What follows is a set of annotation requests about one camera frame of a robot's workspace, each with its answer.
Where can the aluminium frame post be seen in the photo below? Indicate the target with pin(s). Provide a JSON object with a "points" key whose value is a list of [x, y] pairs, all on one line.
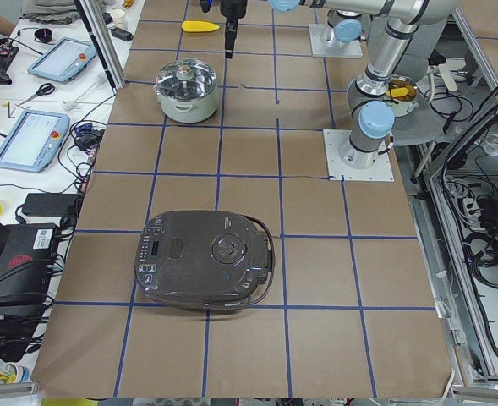
{"points": [[92, 17]]}

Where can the black handled scissors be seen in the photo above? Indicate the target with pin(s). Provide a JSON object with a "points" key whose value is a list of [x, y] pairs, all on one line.
{"points": [[44, 89]]}

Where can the small black adapter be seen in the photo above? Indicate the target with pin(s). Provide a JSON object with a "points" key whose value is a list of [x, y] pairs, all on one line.
{"points": [[122, 34]]}

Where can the black red computer box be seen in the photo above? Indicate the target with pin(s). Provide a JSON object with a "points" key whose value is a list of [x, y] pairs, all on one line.
{"points": [[25, 261]]}

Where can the dark brown rice cooker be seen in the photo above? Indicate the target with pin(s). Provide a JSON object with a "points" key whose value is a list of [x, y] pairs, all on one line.
{"points": [[205, 260]]}

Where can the steel pot with corn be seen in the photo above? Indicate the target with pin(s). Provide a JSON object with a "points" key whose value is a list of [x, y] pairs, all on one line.
{"points": [[402, 96]]}

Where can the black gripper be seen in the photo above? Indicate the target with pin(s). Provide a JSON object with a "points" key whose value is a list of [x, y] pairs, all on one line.
{"points": [[232, 9]]}

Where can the black power adapter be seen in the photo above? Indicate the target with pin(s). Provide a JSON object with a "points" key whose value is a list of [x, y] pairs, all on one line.
{"points": [[45, 205]]}

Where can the blue teach pendant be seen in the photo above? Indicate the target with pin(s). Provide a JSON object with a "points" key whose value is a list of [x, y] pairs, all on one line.
{"points": [[33, 141], [64, 61]]}

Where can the glass pot lid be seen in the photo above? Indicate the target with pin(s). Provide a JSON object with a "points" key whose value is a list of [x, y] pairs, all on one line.
{"points": [[184, 80]]}

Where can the upper blue teach pendant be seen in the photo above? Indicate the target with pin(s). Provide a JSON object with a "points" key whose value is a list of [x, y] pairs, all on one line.
{"points": [[64, 61]]}

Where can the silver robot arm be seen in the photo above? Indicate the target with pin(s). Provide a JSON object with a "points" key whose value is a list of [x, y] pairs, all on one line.
{"points": [[373, 118], [343, 27]]}

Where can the pale green cooking pot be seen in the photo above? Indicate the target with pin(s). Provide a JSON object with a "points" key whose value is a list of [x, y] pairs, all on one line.
{"points": [[190, 111]]}

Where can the yellow corn cob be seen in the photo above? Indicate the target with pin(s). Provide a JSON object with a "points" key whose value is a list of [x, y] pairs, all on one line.
{"points": [[199, 26]]}

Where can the lower blue teach pendant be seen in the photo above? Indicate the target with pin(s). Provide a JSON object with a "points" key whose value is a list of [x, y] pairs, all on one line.
{"points": [[33, 141]]}

